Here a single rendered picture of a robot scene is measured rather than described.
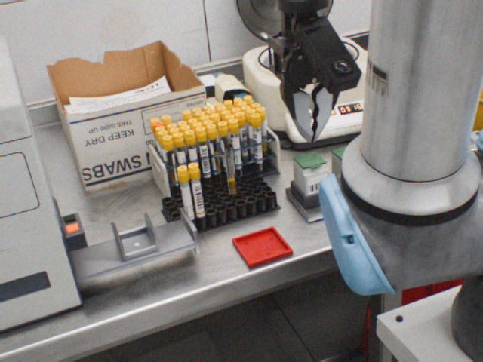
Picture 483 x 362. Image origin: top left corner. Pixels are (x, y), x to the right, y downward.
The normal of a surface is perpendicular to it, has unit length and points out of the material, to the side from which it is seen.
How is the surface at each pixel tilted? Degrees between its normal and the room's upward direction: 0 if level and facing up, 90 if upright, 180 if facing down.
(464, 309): 74
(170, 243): 0
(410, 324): 4
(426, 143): 101
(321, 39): 29
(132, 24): 90
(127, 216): 0
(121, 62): 87
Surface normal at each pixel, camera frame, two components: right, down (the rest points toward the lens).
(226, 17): 0.37, 0.45
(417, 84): -0.30, 0.66
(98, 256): -0.08, -0.85
